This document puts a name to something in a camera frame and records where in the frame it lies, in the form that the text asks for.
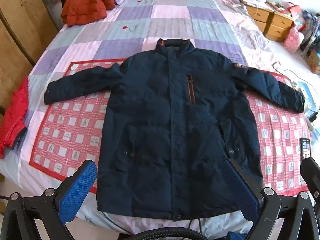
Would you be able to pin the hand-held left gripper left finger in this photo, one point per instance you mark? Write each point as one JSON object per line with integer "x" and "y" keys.
{"x": 77, "y": 187}

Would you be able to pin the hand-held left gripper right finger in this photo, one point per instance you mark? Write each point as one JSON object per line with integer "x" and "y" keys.
{"x": 243, "y": 192}

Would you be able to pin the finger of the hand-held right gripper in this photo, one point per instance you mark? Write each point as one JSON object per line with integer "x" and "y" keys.
{"x": 311, "y": 171}

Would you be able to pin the navy blue padded jacket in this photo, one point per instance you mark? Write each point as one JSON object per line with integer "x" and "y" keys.
{"x": 162, "y": 117}

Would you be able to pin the pile of dark clothes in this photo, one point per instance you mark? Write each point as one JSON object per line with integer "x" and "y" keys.
{"x": 311, "y": 27}

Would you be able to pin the black remote control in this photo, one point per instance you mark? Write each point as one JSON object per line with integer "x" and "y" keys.
{"x": 305, "y": 148}

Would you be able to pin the black power adapter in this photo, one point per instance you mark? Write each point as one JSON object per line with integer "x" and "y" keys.
{"x": 314, "y": 116}

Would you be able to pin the red checkered mat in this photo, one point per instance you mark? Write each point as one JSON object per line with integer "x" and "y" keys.
{"x": 70, "y": 130}

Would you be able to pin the red jacket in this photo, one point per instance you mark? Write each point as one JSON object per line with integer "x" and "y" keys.
{"x": 13, "y": 120}

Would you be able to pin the white round mat controller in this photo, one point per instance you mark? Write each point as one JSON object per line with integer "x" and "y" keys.
{"x": 74, "y": 66}

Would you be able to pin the pink bag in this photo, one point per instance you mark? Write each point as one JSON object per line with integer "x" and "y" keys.
{"x": 291, "y": 39}

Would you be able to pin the wooden nightstand with drawers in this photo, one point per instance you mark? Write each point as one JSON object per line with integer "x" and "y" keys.
{"x": 271, "y": 22}

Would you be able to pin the red box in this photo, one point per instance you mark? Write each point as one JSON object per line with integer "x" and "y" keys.
{"x": 293, "y": 8}

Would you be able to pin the wooden wardrobe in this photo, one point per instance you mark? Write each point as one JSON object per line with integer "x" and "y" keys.
{"x": 20, "y": 30}

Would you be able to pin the orange down jacket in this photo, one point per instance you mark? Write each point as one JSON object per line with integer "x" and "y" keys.
{"x": 83, "y": 3}

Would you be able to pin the patchwork quilt bed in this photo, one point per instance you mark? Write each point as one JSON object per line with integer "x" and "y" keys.
{"x": 162, "y": 17}

